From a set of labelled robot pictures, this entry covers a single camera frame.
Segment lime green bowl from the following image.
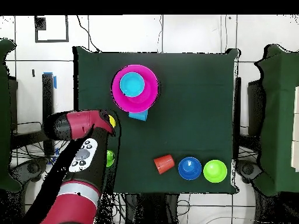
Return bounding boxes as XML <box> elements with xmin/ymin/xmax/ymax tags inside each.
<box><xmin>203</xmin><ymin>159</ymin><xmax>228</xmax><ymax>184</ymax></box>

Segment black cable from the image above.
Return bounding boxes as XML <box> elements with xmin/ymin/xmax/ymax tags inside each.
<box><xmin>76</xmin><ymin>15</ymin><xmax>102</xmax><ymax>54</ymax></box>

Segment yellow cup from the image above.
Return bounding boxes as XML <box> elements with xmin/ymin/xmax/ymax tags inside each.
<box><xmin>108</xmin><ymin>114</ymin><xmax>117</xmax><ymax>129</ymax></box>

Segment black office chair base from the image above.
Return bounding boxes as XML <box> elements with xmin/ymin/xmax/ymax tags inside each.
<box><xmin>9</xmin><ymin>157</ymin><xmax>50</xmax><ymax>187</ymax></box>
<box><xmin>235</xmin><ymin>159</ymin><xmax>264</xmax><ymax>185</ymax></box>

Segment green cup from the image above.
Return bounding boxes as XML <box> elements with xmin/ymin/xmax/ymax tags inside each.
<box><xmin>106</xmin><ymin>149</ymin><xmax>116</xmax><ymax>168</ymax></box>

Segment large pink bowl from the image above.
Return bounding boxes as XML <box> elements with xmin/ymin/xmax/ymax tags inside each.
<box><xmin>111</xmin><ymin>64</ymin><xmax>159</xmax><ymax>114</ymax></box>

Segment green cloth side table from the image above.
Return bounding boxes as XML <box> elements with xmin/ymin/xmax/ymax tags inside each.
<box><xmin>253</xmin><ymin>43</ymin><xmax>299</xmax><ymax>197</ymax></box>
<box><xmin>0</xmin><ymin>38</ymin><xmax>23</xmax><ymax>193</ymax></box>

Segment bundle of floor cables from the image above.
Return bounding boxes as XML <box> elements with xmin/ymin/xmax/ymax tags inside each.
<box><xmin>10</xmin><ymin>135</ymin><xmax>75</xmax><ymax>224</ymax></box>

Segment dark blue bowl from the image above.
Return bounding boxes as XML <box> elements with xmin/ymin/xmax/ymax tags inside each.
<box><xmin>178</xmin><ymin>156</ymin><xmax>203</xmax><ymax>181</ymax></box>

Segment cream boxes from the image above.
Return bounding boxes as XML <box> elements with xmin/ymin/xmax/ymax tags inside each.
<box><xmin>290</xmin><ymin>85</ymin><xmax>299</xmax><ymax>173</ymax></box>

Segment black upright post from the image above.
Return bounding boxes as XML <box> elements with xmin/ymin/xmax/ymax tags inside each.
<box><xmin>232</xmin><ymin>76</ymin><xmax>242</xmax><ymax>160</ymax></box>

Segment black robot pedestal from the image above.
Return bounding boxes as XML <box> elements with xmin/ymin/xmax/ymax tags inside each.
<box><xmin>112</xmin><ymin>193</ymin><xmax>179</xmax><ymax>224</ymax></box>

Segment black stand with blue tape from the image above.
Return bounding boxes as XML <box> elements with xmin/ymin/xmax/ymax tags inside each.
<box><xmin>10</xmin><ymin>72</ymin><xmax>57</xmax><ymax>156</ymax></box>

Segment small light blue bowl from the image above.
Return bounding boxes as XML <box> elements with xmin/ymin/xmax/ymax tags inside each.
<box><xmin>119</xmin><ymin>71</ymin><xmax>146</xmax><ymax>98</ymax></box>

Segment orange ribbed cup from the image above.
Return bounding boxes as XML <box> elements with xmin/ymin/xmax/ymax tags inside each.
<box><xmin>153</xmin><ymin>153</ymin><xmax>176</xmax><ymax>175</ymax></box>

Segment dark green tablecloth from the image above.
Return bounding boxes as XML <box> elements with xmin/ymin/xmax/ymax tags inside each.
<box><xmin>72</xmin><ymin>45</ymin><xmax>240</xmax><ymax>195</ymax></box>

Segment black square floor frame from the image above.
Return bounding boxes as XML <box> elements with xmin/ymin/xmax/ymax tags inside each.
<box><xmin>34</xmin><ymin>15</ymin><xmax>70</xmax><ymax>43</ymax></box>

